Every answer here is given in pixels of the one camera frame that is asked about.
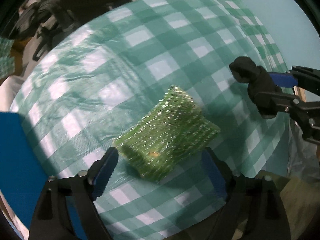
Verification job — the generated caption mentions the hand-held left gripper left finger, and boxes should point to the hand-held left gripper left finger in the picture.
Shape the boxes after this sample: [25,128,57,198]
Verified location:
[29,146,119,240]

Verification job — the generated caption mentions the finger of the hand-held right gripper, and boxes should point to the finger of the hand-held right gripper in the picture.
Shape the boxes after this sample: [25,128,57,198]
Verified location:
[255,92,307,113]
[269,65,320,93]

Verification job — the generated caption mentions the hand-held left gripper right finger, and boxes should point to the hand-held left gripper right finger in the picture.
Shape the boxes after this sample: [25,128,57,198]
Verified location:
[201,147,292,240]

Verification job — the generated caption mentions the black sock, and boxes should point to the black sock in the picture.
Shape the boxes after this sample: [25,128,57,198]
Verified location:
[229,56,282,119]

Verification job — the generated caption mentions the green glitter sponge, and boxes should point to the green glitter sponge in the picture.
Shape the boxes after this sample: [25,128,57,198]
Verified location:
[112,85,221,182]

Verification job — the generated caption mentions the blue cardboard box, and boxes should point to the blue cardboard box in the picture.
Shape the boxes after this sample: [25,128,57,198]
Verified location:
[0,111,88,240]

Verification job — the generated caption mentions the clear plastic bag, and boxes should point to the clear plastic bag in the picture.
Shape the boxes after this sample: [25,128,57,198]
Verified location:
[285,120,320,183]

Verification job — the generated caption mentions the pale pink blanket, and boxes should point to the pale pink blanket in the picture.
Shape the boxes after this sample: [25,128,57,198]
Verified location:
[0,76,25,112]

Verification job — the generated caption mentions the green white checked tablecloth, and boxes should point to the green white checked tablecloth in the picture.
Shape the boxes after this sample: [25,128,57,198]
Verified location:
[10,0,292,233]

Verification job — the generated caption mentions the green checked cloth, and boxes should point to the green checked cloth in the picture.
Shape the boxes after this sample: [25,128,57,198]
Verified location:
[0,37,14,79]

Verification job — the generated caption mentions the black office chair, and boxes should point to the black office chair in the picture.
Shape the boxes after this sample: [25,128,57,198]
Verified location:
[15,0,75,60]

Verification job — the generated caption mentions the wooden frame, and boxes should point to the wooden frame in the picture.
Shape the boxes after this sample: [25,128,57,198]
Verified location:
[293,85,307,102]

